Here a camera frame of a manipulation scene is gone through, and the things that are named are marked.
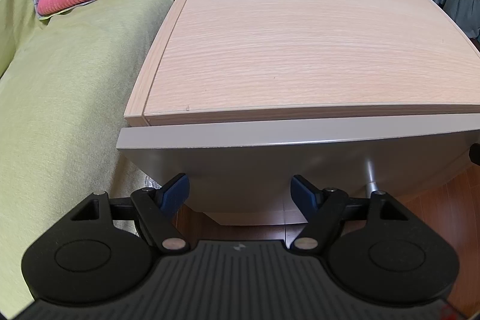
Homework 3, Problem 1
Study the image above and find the yellow-green covered sofa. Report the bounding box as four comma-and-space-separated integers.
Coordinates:
1, 0, 173, 318

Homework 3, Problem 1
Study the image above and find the lower white drawer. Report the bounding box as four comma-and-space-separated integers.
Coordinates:
205, 210, 307, 226

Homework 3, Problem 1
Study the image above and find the upper white drawer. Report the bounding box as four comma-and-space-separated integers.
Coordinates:
117, 114, 479, 213

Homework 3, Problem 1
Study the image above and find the white drawer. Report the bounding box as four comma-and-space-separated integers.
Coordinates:
117, 114, 479, 213
205, 210, 307, 226

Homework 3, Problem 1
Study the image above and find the light wood bedside cabinet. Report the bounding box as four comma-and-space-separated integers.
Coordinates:
124, 0, 479, 127

